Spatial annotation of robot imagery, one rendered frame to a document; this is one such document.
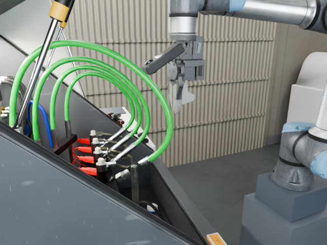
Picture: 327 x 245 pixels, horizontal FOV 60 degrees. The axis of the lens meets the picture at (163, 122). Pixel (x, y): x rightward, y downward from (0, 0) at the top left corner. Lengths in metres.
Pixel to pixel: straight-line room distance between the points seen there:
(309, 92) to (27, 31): 3.24
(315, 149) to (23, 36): 0.99
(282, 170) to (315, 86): 2.71
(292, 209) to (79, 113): 0.82
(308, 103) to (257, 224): 2.71
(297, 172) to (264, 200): 0.18
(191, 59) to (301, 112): 3.16
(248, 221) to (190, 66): 0.74
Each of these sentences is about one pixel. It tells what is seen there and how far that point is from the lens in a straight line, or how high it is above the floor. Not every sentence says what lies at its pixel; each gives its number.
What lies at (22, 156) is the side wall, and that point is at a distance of 0.40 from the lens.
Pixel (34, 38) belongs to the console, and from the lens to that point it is 1.07.
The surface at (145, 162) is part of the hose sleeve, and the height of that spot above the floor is 1.15.
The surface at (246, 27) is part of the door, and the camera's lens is 3.38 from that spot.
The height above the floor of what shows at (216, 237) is 0.96.
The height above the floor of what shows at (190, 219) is 0.95.
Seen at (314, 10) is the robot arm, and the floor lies 1.50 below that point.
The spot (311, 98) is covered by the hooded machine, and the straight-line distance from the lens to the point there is 3.77.
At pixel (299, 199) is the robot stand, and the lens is 1.12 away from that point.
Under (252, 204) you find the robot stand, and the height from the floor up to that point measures 0.79.
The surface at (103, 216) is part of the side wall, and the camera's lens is 0.45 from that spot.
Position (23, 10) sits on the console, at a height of 1.50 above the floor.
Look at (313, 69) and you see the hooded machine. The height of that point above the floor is 1.02.
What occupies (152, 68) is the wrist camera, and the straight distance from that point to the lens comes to 0.72.
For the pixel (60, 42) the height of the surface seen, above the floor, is 1.42.
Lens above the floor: 1.44
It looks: 18 degrees down
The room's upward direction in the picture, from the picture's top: straight up
